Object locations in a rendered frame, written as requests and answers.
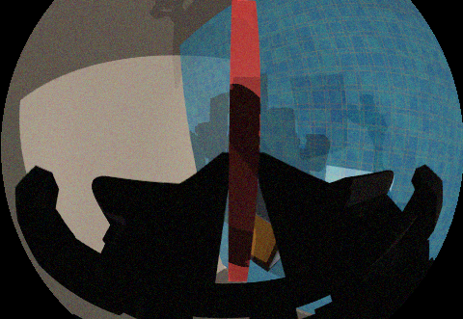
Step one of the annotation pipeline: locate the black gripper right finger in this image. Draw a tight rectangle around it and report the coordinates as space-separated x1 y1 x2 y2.
259 153 395 277

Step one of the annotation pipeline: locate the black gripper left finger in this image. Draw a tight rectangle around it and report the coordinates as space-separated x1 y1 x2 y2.
92 153 229 283

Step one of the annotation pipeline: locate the dark red panel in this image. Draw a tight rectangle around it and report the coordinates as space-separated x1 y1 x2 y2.
228 0 261 281

